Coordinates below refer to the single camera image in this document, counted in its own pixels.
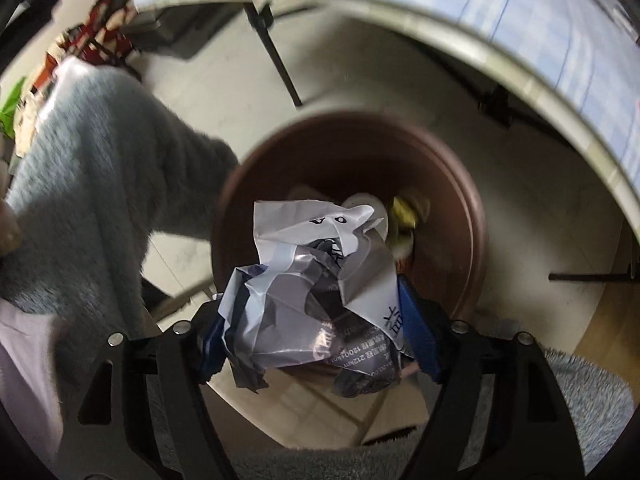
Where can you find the blue checked tablecloth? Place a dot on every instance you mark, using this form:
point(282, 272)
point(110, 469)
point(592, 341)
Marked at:
point(550, 20)

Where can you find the red black patterned cloth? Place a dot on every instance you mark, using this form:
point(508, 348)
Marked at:
point(90, 30)

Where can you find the person's left leg fluffy grey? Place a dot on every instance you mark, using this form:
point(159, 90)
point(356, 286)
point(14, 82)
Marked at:
point(100, 160)

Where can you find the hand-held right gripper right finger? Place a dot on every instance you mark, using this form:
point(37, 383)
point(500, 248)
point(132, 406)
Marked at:
point(412, 320)

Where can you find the black table leg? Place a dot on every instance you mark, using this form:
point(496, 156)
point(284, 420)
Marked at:
point(277, 55)
point(590, 276)

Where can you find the yellow snack wrapper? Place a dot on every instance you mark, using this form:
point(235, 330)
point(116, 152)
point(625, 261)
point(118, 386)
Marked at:
point(405, 210)

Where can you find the brown plastic bin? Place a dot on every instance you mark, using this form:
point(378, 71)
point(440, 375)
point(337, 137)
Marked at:
point(350, 150)

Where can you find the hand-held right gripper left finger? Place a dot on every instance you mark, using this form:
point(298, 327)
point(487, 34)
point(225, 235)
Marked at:
point(210, 360)

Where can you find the white plastic bag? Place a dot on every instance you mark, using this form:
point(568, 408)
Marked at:
point(300, 285)

